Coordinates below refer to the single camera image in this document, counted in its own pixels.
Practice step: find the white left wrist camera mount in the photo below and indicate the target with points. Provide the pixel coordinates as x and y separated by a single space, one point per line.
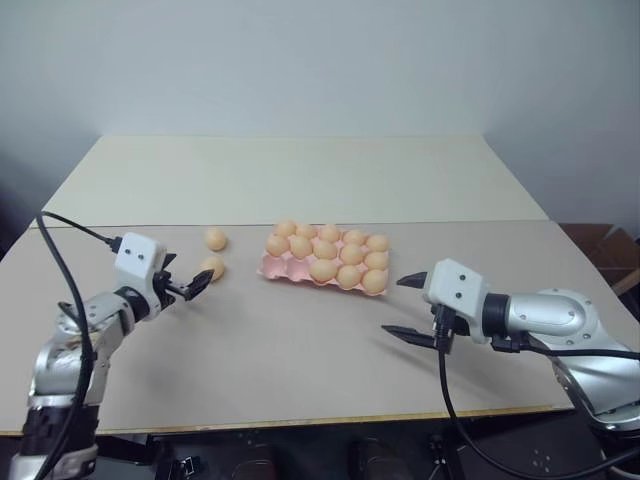
137 260

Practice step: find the orange egg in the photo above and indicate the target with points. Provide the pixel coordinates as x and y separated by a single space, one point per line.
376 260
300 247
348 275
351 254
216 239
277 245
323 270
306 231
325 249
354 238
374 281
215 267
286 228
329 233
377 243

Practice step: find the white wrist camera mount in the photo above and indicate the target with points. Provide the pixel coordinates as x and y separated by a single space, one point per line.
457 295
137 260

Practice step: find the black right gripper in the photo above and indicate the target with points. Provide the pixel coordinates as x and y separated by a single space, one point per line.
444 322

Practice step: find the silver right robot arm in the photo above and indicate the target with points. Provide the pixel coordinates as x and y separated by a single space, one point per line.
555 310

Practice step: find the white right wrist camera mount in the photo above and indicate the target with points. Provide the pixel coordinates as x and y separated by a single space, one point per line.
457 295

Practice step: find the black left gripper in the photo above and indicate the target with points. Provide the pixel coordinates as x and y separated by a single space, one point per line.
159 292

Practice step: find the pink egg carton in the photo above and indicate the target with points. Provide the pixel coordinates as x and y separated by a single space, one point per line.
280 266

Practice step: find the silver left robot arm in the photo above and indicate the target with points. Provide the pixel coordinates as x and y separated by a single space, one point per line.
60 360

